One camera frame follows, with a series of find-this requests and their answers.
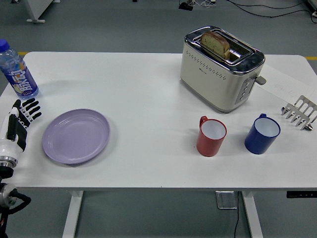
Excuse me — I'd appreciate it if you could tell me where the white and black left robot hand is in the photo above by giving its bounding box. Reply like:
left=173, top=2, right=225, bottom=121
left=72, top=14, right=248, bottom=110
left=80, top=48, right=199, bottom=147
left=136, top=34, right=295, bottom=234
left=0, top=98, right=43, bottom=161

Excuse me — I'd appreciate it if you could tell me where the purple plastic plate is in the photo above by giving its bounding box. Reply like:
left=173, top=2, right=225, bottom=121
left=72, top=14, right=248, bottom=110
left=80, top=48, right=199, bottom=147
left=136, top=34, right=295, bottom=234
left=42, top=108, right=111, bottom=165

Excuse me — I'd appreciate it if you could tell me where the blue-capped drink bottle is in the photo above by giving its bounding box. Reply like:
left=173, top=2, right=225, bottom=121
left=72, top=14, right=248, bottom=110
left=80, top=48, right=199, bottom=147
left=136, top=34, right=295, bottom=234
left=0, top=39, right=40, bottom=100

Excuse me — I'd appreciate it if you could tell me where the white table leg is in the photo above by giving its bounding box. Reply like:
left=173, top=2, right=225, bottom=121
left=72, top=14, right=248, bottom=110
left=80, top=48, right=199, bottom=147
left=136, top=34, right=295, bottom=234
left=61, top=190, right=84, bottom=238
left=241, top=190, right=264, bottom=238

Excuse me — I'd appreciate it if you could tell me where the white furniture base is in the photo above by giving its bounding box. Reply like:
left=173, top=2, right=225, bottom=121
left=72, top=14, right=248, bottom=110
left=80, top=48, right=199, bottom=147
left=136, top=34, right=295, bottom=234
left=10, top=0, right=61, bottom=24

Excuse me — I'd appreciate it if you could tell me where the red enamel mug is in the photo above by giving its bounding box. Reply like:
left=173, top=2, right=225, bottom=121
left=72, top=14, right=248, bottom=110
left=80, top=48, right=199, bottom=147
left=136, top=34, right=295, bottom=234
left=196, top=116, right=227, bottom=157

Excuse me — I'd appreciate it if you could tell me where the cream and chrome toaster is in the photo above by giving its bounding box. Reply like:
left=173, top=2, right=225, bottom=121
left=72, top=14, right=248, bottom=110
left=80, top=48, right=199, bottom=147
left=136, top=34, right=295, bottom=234
left=180, top=25, right=267, bottom=114

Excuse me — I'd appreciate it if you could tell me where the black floor device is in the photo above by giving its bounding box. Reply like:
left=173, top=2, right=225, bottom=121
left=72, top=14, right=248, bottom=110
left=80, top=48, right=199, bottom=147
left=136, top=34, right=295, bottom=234
left=178, top=1, right=194, bottom=11

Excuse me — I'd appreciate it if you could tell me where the bread slice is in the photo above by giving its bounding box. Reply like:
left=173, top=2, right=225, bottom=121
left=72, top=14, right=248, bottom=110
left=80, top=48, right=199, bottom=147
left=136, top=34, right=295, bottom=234
left=200, top=31, right=231, bottom=60

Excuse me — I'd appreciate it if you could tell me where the grey under-table control box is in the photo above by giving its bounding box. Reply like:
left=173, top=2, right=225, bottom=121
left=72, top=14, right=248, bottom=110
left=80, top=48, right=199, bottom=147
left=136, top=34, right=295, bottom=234
left=215, top=190, right=238, bottom=210

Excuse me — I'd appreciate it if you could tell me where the blue enamel mug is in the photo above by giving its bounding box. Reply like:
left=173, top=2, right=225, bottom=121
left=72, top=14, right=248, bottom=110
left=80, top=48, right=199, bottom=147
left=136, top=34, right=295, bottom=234
left=244, top=113, right=281, bottom=155

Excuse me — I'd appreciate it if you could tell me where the white paper sheet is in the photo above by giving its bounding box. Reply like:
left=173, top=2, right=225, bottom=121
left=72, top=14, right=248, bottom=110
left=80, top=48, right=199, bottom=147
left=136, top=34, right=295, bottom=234
left=255, top=64, right=317, bottom=106

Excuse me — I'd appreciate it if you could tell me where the silver metal toast rack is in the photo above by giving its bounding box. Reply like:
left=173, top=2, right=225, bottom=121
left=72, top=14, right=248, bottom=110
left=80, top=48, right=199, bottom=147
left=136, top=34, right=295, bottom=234
left=281, top=95, right=317, bottom=131

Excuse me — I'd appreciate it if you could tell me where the black table control panel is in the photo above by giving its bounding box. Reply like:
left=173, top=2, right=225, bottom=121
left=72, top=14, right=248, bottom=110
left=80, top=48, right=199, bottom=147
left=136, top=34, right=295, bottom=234
left=286, top=191, right=317, bottom=199

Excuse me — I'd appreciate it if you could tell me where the black power cable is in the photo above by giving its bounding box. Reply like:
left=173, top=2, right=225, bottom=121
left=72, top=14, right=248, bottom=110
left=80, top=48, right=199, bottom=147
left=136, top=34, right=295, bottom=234
left=233, top=191, right=241, bottom=238

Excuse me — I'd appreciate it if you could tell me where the black floor cable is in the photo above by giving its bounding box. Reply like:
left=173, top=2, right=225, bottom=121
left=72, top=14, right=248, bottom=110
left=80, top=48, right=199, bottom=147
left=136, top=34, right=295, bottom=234
left=226, top=0, right=317, bottom=25

